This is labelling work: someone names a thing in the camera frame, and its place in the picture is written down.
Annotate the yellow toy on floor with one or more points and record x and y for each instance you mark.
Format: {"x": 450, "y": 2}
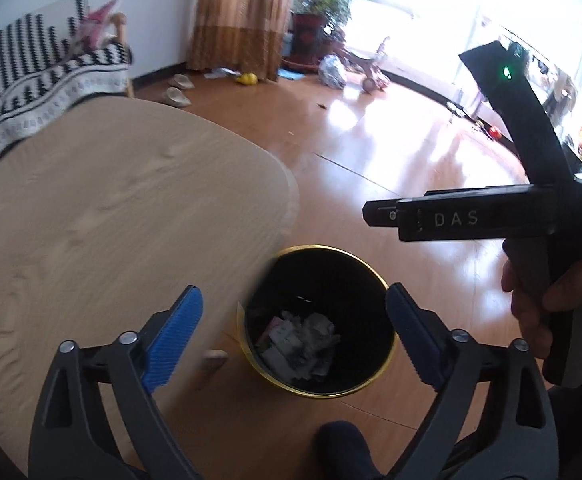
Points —
{"x": 247, "y": 79}

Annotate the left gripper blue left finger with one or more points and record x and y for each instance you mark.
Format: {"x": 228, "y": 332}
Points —
{"x": 71, "y": 437}

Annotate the black white striped sofa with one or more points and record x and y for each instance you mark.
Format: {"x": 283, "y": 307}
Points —
{"x": 40, "y": 81}

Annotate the potted plant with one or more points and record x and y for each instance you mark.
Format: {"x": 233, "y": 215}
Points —
{"x": 317, "y": 28}

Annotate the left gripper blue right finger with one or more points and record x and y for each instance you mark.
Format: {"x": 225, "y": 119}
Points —
{"x": 491, "y": 417}

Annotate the brown curtain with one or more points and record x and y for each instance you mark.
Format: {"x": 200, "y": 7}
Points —
{"x": 244, "y": 35}

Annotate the grey slipper far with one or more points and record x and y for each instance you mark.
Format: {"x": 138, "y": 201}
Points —
{"x": 181, "y": 82}

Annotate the pink cartoon cushion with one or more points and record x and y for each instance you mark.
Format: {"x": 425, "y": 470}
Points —
{"x": 92, "y": 32}

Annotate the grey slipper near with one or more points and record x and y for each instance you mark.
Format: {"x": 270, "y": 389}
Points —
{"x": 174, "y": 97}

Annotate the kids tricycle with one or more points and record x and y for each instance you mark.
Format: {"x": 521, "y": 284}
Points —
{"x": 370, "y": 66}

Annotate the person dark foot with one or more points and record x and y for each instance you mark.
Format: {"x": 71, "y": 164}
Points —
{"x": 340, "y": 451}

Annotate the grey slipper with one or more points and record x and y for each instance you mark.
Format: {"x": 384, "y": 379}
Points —
{"x": 174, "y": 97}
{"x": 181, "y": 82}

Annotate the black gold trash bin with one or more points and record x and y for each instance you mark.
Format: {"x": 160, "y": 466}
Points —
{"x": 315, "y": 323}

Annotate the white plastic bag on floor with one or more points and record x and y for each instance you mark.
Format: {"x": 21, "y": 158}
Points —
{"x": 332, "y": 73}

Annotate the person right hand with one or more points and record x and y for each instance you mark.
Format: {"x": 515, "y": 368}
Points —
{"x": 564, "y": 295}

